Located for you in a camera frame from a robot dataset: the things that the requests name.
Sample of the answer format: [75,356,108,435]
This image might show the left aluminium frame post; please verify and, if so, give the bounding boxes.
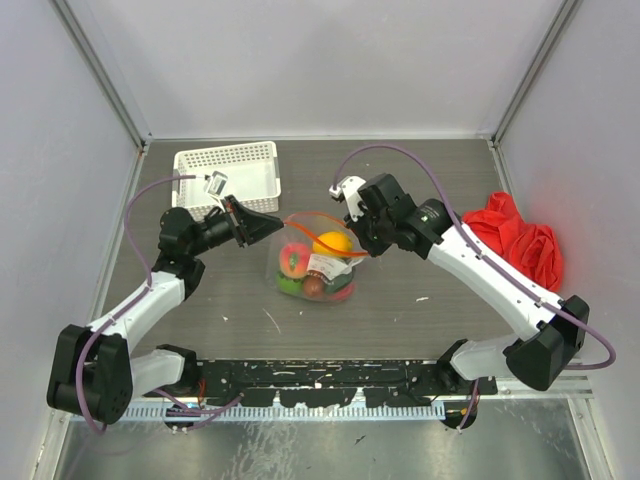
[50,0,153,149]

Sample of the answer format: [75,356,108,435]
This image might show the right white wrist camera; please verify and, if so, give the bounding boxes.
[329,176,366,222]

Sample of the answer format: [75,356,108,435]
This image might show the aluminium frame post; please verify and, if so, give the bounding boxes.
[490,0,583,149]
[50,0,153,149]

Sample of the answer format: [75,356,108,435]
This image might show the green toy watermelon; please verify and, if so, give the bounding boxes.
[275,272,304,296]

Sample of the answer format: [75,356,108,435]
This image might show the dark green avocado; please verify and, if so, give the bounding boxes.
[325,271,354,296]

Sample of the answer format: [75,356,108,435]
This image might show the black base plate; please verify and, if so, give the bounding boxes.
[142,358,499,409]

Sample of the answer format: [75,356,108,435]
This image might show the clear zip top bag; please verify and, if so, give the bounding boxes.
[266,211,369,303]

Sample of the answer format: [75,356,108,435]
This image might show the purple cable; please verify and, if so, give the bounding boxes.
[74,173,244,434]
[333,144,617,431]

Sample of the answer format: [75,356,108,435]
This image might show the right aluminium frame post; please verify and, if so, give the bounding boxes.
[490,0,583,149]

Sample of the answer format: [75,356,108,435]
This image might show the white plastic basket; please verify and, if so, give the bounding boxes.
[171,141,281,220]

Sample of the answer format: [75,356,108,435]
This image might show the yellow lemon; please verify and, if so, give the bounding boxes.
[312,231,353,257]

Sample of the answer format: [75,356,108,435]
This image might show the red cloth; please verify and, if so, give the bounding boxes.
[462,192,564,293]

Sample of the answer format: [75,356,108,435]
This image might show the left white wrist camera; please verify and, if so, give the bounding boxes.
[196,170,229,204]

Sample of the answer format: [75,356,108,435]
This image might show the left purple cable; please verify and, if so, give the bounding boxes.
[74,173,244,434]

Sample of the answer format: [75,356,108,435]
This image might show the red apple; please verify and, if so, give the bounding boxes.
[328,283,355,302]

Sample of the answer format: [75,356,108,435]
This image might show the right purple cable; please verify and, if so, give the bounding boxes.
[333,144,617,431]

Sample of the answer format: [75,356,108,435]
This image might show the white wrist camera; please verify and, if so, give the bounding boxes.
[329,176,366,222]
[196,170,229,204]

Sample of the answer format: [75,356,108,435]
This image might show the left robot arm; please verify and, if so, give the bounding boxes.
[46,196,284,427]

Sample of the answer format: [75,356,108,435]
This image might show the pink yellow peach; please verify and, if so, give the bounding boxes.
[279,242,311,279]

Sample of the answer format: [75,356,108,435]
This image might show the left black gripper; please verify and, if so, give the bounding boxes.
[187,195,281,257]

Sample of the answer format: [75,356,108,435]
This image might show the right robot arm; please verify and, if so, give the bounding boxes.
[329,174,590,394]

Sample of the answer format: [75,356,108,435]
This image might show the white slotted cable duct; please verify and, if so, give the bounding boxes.
[121,400,446,423]

